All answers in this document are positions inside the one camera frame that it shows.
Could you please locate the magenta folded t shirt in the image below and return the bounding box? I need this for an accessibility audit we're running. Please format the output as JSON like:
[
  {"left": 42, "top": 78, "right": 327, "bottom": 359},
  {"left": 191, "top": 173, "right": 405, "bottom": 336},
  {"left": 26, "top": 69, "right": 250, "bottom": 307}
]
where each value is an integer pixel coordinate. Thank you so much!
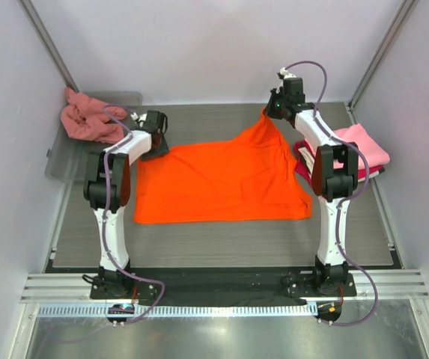
[{"left": 293, "top": 140, "right": 386, "bottom": 185}]

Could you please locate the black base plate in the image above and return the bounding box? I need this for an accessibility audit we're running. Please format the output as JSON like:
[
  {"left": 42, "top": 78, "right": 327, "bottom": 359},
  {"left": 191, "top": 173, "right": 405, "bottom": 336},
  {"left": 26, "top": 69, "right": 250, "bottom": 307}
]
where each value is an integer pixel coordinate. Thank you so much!
[{"left": 82, "top": 267, "right": 357, "bottom": 300}]

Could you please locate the salmon pink crumpled t shirt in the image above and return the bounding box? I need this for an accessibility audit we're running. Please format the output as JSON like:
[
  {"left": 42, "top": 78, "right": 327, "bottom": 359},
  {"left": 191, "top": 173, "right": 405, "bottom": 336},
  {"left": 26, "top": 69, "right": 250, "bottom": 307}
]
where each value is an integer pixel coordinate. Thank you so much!
[{"left": 61, "top": 88, "right": 127, "bottom": 144}]

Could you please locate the right frame post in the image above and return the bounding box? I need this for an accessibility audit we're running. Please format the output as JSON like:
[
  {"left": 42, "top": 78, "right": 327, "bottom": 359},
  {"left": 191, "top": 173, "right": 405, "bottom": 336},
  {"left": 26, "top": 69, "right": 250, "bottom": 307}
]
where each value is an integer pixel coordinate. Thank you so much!
[{"left": 347, "top": 0, "right": 418, "bottom": 113}]

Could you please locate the slotted cable duct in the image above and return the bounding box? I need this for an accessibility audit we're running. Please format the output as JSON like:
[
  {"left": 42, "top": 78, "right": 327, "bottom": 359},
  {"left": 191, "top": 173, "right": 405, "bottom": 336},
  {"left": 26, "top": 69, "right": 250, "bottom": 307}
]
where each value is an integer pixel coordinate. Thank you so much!
[{"left": 37, "top": 302, "right": 317, "bottom": 319}]

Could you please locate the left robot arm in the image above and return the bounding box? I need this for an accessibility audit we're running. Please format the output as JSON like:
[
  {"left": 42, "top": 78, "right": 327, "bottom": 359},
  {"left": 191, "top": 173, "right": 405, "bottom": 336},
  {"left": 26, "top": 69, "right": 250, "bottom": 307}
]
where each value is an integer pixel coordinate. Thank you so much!
[{"left": 83, "top": 110, "right": 169, "bottom": 298}]

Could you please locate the left frame post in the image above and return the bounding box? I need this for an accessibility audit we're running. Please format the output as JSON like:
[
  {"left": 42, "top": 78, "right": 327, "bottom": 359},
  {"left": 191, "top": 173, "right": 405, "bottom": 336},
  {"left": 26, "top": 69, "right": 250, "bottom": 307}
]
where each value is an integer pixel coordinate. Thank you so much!
[{"left": 18, "top": 0, "right": 79, "bottom": 91}]

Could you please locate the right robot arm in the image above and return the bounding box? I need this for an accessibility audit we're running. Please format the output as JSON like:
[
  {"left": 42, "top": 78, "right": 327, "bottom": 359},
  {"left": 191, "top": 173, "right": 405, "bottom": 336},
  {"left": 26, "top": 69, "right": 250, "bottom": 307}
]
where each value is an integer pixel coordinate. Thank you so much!
[{"left": 264, "top": 73, "right": 359, "bottom": 296}]

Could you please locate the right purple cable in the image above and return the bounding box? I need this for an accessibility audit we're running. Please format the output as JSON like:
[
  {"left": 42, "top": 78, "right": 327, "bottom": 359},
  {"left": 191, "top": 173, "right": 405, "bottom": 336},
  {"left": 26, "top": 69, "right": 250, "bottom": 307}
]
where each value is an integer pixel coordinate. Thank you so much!
[{"left": 279, "top": 61, "right": 378, "bottom": 328}]

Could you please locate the frame post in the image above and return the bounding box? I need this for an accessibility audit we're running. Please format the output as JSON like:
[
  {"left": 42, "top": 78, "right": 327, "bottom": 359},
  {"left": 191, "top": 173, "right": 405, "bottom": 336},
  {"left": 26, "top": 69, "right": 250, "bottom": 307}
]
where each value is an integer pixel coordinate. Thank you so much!
[
  {"left": 347, "top": 0, "right": 418, "bottom": 113},
  {"left": 18, "top": 0, "right": 79, "bottom": 91}
]

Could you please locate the clear grey plastic bin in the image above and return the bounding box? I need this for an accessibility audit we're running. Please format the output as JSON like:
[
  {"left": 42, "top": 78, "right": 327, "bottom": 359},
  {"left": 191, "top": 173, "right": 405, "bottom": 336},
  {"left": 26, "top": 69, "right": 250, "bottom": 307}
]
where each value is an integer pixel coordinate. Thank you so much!
[{"left": 45, "top": 90, "right": 143, "bottom": 182}]

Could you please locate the orange t shirt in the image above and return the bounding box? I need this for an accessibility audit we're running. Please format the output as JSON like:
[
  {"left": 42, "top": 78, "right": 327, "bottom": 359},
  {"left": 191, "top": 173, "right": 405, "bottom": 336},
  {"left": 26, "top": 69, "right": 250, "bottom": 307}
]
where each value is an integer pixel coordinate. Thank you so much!
[{"left": 133, "top": 114, "right": 312, "bottom": 224}]

